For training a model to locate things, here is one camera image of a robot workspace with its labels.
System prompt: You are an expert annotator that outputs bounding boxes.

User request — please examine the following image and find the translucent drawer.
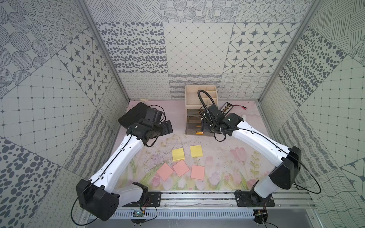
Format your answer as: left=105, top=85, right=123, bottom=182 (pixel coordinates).
left=186, top=109, right=204, bottom=116
left=185, top=116, right=204, bottom=135

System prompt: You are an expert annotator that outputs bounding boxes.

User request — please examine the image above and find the beige drawer organizer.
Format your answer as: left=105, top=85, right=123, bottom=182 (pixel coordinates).
left=184, top=85, right=219, bottom=115

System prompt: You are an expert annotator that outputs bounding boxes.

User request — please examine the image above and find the yellow sticky pad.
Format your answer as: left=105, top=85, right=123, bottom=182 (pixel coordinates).
left=190, top=145, right=203, bottom=158
left=172, top=148, right=185, bottom=162

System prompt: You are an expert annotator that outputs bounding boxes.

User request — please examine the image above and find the pink sticky pad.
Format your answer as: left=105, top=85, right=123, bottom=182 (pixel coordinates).
left=156, top=163, right=174, bottom=181
left=173, top=160, right=190, bottom=177
left=191, top=165, right=205, bottom=181

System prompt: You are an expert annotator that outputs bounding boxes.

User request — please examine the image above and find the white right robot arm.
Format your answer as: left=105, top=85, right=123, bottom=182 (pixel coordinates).
left=197, top=89, right=301, bottom=202

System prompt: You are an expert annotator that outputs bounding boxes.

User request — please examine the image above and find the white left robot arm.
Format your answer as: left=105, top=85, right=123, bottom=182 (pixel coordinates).
left=75, top=120, right=173, bottom=221

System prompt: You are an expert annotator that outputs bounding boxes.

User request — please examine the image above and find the black battery holder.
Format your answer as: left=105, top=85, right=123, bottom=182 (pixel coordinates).
left=220, top=102, right=247, bottom=114

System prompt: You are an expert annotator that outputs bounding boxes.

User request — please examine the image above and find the black plastic tool case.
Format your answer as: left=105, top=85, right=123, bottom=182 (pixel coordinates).
left=118, top=102, right=149, bottom=129

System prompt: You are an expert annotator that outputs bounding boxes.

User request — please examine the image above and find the floral pink table mat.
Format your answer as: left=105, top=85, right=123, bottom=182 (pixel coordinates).
left=116, top=101, right=273, bottom=191

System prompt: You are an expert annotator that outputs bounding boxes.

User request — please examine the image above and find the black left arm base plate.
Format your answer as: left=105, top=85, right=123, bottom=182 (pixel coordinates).
left=123, top=192, right=162, bottom=207

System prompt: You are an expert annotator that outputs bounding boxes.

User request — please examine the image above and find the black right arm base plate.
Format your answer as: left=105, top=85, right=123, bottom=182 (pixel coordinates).
left=234, top=190, right=275, bottom=207

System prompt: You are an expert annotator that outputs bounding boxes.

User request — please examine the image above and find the aluminium mounting rail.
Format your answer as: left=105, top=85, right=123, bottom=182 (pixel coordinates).
left=111, top=189, right=315, bottom=222

